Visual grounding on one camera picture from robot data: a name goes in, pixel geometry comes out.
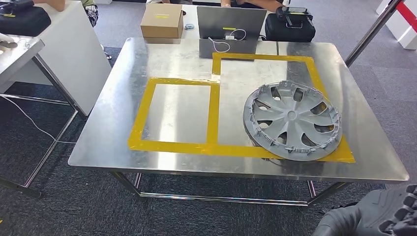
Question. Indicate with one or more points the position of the black bag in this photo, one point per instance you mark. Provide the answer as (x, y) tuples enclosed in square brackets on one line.
[(22, 18), (290, 27)]

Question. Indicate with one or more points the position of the white desk panel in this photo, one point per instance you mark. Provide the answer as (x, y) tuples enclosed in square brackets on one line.
[(71, 52)]

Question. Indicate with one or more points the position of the brown cardboard box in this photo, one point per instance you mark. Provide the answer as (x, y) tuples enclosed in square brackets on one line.
[(162, 21)]

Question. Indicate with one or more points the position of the dark grey box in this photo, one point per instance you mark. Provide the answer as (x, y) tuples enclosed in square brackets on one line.
[(231, 22)]

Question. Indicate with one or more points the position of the white display plinth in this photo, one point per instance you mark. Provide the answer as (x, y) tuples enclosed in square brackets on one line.
[(400, 26)]

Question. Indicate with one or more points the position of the chrome barrier stanchion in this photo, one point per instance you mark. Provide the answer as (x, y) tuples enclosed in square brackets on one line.
[(371, 32)]

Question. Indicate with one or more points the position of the silver plastic wheel hubcap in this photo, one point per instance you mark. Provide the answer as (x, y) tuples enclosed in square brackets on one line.
[(293, 120)]

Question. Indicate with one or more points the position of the red barrier belt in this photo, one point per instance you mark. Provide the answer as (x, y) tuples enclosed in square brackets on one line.
[(407, 13)]

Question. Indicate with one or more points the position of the stainless steel workbench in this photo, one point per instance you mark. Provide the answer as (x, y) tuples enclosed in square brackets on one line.
[(130, 97)]

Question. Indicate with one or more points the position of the stainless steel side table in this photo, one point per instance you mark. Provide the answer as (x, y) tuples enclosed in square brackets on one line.
[(16, 55)]

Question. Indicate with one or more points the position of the small grey disc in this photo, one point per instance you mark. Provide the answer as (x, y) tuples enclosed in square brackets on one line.
[(189, 26)]

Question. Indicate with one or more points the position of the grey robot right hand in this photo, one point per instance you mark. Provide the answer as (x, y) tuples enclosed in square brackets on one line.
[(374, 215)]

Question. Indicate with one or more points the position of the person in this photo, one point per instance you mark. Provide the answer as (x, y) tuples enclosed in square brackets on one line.
[(88, 9), (254, 4)]

